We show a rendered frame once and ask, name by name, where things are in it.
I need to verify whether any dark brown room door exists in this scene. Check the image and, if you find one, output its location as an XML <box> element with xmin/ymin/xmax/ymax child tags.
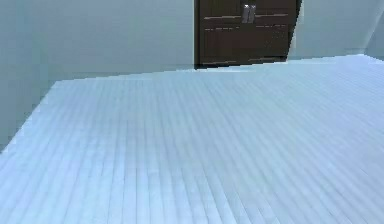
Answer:
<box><xmin>193</xmin><ymin>0</ymin><xmax>304</xmax><ymax>70</ymax></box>

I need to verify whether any silver door handle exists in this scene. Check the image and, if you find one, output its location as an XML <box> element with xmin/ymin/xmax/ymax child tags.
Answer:
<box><xmin>241</xmin><ymin>3</ymin><xmax>257</xmax><ymax>25</ymax></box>

